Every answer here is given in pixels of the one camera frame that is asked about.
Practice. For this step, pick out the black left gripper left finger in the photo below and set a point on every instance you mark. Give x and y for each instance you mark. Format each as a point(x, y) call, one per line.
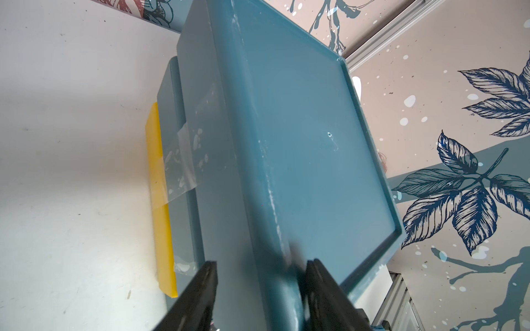
point(193, 309)

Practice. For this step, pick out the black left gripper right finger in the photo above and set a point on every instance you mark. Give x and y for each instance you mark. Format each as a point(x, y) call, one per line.
point(329, 307)

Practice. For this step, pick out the teal drawer cabinet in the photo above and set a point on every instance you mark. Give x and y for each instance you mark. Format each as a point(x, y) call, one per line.
point(303, 179)

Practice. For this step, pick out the yellow pad under cabinet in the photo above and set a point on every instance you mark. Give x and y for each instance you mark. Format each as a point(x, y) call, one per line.
point(159, 206)

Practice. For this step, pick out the clear adhesive tape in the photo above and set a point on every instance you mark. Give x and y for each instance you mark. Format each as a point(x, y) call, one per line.
point(193, 136)

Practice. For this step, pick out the aluminium frame rail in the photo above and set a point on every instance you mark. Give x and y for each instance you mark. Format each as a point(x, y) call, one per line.
point(386, 30)

